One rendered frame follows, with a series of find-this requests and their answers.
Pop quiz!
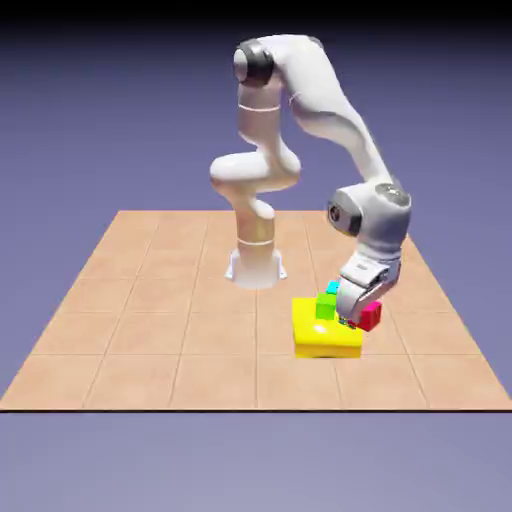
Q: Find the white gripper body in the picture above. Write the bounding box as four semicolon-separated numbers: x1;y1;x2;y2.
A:
334;277;390;324

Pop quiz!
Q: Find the small magenta cube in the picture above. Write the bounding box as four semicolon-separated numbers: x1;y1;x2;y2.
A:
348;300;383;333

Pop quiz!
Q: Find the small green cube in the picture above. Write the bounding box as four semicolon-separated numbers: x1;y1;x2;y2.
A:
314;292;338;322

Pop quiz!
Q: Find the large yellow box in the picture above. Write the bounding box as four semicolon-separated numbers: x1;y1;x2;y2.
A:
291;296;364;360

